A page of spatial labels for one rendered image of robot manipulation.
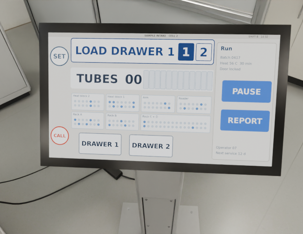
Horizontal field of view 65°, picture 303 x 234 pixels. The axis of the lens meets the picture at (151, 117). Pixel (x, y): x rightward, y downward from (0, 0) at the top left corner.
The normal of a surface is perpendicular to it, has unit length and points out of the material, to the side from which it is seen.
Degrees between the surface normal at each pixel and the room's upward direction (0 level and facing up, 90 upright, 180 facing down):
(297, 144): 0
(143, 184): 90
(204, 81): 50
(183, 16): 90
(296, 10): 90
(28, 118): 0
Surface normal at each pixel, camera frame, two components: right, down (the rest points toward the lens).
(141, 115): -0.06, 0.07
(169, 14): -0.66, 0.54
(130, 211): -0.11, -0.71
